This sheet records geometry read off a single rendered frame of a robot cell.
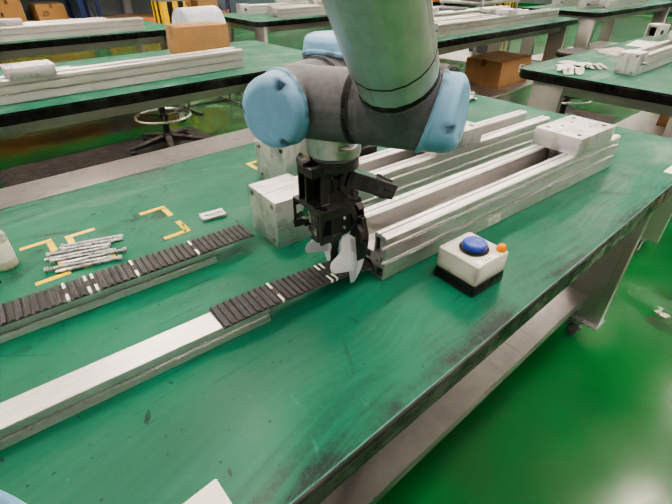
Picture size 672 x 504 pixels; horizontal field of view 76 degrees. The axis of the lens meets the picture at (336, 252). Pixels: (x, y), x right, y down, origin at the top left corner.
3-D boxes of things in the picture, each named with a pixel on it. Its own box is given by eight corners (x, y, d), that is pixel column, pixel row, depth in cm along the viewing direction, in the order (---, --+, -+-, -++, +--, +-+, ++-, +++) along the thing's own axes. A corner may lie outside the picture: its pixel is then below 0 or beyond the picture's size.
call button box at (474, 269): (471, 299, 69) (479, 267, 65) (426, 270, 75) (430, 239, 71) (501, 280, 73) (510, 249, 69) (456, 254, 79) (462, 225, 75)
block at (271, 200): (285, 255, 79) (282, 209, 74) (253, 227, 87) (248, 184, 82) (325, 239, 83) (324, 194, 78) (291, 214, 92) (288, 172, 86)
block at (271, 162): (295, 187, 103) (293, 149, 97) (258, 177, 107) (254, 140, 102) (318, 173, 110) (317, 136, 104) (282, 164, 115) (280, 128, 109)
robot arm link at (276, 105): (330, 77, 38) (375, 56, 46) (228, 71, 42) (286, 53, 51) (333, 161, 42) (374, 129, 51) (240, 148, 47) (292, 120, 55)
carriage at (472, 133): (434, 168, 98) (438, 139, 94) (399, 154, 105) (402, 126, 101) (478, 152, 106) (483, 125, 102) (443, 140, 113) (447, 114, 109)
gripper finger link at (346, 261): (328, 292, 69) (319, 239, 65) (356, 278, 72) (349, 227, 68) (339, 299, 66) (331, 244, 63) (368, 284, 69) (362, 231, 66)
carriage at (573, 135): (572, 168, 98) (582, 139, 94) (528, 154, 105) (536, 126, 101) (606, 152, 106) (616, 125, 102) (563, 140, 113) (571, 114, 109)
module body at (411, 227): (383, 281, 72) (386, 238, 68) (346, 254, 79) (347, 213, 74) (609, 167, 113) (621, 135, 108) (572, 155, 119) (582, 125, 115)
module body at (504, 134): (318, 234, 85) (317, 195, 80) (291, 214, 92) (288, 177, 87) (542, 146, 125) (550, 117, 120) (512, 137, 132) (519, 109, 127)
